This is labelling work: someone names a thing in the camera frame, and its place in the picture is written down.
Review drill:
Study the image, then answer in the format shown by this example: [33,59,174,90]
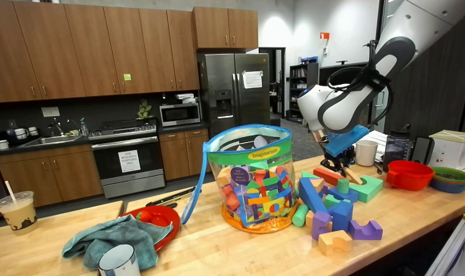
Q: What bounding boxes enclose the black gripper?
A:
[321,145,356,173]

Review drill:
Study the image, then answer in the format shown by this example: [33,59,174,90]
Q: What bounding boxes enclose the red rectangular foam block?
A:
[314,167,343,185]

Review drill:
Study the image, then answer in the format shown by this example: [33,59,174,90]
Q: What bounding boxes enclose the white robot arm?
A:
[298,0,465,170]

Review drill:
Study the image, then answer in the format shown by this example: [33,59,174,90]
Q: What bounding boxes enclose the yellow foam block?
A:
[344,167,366,183]

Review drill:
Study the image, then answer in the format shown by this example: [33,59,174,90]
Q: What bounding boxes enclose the green arch foam block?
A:
[350,174,384,202]

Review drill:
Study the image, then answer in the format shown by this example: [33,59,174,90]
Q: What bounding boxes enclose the long blue foam block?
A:
[298,177,327,213]

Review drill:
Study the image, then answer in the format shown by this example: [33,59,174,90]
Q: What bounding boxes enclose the blue house-shaped foam block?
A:
[329,200,353,229]

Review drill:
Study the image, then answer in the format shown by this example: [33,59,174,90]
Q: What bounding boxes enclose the small purple foam block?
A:
[312,211,332,239]

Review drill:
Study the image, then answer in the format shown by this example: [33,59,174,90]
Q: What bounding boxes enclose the purple notched foam block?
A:
[349,220,383,240]

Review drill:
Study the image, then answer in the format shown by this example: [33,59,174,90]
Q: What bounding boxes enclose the tan arch foam block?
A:
[318,229,353,255]

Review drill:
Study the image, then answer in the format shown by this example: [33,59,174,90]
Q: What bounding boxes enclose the white paper cup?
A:
[356,139,378,167]

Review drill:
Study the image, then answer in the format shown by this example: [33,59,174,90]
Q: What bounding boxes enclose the red plastic bowl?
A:
[387,159,435,190]

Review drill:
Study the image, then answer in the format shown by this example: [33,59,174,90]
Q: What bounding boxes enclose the green foam cylinder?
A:
[292,203,309,226]

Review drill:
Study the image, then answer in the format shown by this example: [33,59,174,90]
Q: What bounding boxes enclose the clear bag of foam blocks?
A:
[182,124,298,232]

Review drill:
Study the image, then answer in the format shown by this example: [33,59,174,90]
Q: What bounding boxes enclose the green and blue bowls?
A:
[430,165,465,193]

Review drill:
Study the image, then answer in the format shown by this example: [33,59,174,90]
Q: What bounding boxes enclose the white box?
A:
[430,130,465,168]

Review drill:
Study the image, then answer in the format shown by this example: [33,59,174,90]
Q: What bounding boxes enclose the stainless steel refrigerator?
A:
[198,53,271,134]

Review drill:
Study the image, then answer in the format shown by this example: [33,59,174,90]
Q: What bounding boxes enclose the microwave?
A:
[160,102,201,127]

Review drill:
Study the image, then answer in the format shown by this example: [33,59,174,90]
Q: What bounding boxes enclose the red plate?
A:
[126,205,182,251]

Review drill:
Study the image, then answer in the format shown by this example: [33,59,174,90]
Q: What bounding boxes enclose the black oven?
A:
[89,128,166,197]

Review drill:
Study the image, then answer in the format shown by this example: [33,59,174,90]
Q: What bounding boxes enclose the teal cloth towel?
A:
[62,214,174,269]

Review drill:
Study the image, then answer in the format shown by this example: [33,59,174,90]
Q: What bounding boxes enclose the white enamel mug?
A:
[99,243,140,276]

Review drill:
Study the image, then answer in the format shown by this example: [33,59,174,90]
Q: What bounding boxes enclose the lower wooden cabinets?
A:
[0,127,209,206]

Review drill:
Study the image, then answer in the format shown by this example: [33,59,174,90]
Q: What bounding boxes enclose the wooden cabinets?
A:
[0,0,258,102]
[0,127,209,206]

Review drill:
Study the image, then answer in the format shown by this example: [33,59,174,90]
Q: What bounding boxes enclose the upper wooden cabinets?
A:
[0,0,258,102]

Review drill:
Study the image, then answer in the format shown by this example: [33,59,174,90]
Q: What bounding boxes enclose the iced coffee cup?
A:
[0,182,37,234]

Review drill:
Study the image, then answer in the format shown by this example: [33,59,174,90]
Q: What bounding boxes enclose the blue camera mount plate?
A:
[326,124,370,156]

